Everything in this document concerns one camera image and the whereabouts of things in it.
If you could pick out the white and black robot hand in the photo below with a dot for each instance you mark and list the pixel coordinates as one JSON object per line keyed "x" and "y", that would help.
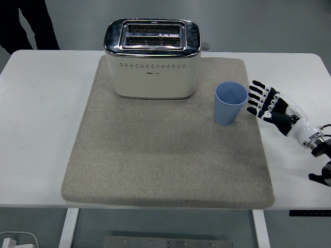
{"x": 297, "y": 124}

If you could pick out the blue ribbed plastic cup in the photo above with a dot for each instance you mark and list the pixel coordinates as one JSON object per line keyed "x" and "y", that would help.
{"x": 227, "y": 111}

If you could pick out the black table control panel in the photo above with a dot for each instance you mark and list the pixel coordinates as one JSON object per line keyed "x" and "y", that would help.
{"x": 310, "y": 213}

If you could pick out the white table leg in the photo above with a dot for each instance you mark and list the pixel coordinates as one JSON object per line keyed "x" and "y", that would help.
{"x": 261, "y": 230}
{"x": 67, "y": 227}

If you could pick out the beige fabric mat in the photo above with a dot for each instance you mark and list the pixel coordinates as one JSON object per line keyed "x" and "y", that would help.
{"x": 160, "y": 155}

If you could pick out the cream and chrome toaster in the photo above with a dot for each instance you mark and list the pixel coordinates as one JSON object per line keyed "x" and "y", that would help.
{"x": 152, "y": 77}

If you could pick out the grey metal plate with screws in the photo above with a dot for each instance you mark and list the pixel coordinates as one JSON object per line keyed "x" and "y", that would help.
{"x": 168, "y": 242}

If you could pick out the white rounded tray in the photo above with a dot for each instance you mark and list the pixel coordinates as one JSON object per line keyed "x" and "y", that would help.
{"x": 32, "y": 239}

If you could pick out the person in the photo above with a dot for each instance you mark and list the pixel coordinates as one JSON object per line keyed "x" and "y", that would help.
{"x": 20, "y": 23}

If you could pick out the small white block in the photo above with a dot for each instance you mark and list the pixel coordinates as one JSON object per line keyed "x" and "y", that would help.
{"x": 7, "y": 243}

